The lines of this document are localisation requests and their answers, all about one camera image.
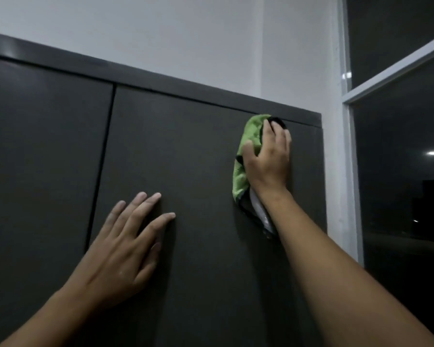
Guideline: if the wide dark grey cabinet door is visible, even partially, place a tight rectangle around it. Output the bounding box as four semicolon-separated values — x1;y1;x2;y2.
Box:
78;85;328;347

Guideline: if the person's right forearm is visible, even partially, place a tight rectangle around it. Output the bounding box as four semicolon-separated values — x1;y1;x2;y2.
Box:
254;187;434;347

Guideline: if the large dark window pane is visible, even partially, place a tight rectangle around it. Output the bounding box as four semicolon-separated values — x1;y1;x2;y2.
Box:
350;50;434;347

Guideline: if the white window frame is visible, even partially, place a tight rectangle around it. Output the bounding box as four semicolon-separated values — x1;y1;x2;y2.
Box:
337;0;434;268

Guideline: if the person's right hand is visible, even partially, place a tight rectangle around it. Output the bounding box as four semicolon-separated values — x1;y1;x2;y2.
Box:
242;119;293;195

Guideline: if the narrow dark grey cabinet door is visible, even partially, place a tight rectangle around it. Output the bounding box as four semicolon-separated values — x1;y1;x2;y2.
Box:
0;55;115;347

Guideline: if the person's left forearm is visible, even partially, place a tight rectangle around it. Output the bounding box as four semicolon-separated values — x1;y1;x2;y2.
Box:
0;285;107;347

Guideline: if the person's left hand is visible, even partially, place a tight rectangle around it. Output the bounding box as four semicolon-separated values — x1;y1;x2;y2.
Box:
62;192;176;312

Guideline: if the small dark window pane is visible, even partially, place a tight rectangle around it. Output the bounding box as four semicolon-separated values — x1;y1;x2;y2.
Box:
346;0;434;90

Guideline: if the dark grey cabinet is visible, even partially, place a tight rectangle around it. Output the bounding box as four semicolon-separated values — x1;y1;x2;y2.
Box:
0;30;328;347

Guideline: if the green cleaning cloth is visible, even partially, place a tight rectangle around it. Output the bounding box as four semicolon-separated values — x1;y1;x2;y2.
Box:
232;114;288;240

